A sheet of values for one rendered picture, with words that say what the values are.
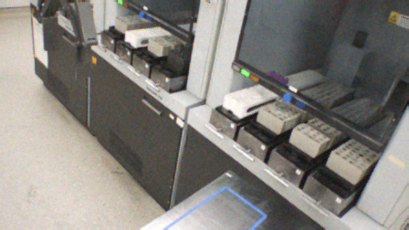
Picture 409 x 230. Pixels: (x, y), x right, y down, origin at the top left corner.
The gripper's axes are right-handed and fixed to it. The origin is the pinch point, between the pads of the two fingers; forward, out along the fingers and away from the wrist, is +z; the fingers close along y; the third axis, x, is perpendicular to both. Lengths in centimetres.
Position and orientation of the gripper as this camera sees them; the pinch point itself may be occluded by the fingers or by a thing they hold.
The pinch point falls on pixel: (66, 57)
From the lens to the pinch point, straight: 78.0
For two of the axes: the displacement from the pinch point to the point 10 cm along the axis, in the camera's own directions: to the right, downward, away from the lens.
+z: -1.7, 8.4, 5.1
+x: 7.2, -2.4, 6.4
